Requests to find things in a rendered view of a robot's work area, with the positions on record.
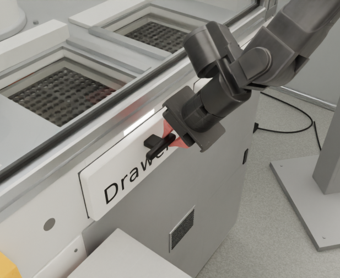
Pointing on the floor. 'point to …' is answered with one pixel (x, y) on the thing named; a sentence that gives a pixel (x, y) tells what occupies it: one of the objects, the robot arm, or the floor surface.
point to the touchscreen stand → (326, 178)
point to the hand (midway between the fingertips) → (169, 139)
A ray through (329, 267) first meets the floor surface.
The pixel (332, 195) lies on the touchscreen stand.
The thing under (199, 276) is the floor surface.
